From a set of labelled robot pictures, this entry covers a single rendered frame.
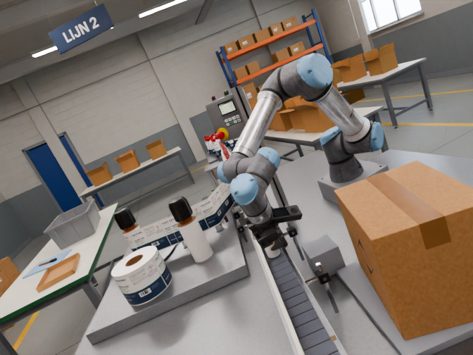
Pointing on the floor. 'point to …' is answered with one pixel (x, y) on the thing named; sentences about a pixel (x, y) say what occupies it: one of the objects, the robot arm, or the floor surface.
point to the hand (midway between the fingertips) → (285, 243)
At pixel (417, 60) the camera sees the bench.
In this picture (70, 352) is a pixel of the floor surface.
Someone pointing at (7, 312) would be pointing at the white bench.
